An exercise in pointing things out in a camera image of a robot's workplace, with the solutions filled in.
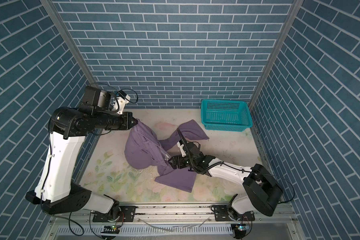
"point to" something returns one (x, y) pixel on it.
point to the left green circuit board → (111, 229)
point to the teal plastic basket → (224, 115)
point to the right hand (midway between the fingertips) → (173, 158)
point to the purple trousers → (143, 150)
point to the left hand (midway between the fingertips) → (138, 121)
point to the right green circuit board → (241, 229)
